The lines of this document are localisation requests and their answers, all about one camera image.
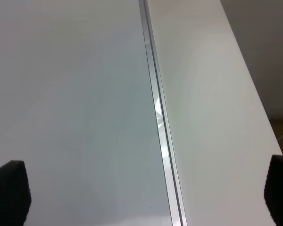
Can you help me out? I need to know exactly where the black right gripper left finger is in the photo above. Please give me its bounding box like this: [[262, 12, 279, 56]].
[[0, 160, 32, 226]]

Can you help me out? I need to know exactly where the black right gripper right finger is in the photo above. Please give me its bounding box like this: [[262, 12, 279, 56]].
[[264, 155, 283, 226]]

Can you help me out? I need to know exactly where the white whiteboard with aluminium frame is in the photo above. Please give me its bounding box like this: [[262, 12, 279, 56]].
[[0, 0, 186, 226]]

